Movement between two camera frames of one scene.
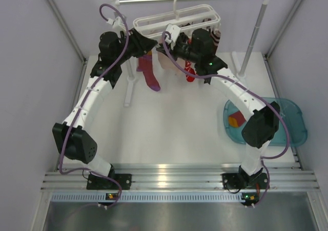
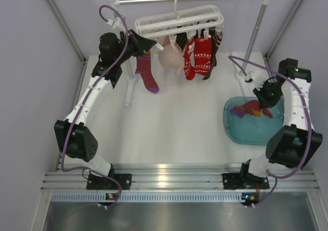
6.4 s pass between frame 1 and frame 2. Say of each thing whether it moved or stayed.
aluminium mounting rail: stayed
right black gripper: moved
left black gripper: stayed
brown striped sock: stayed
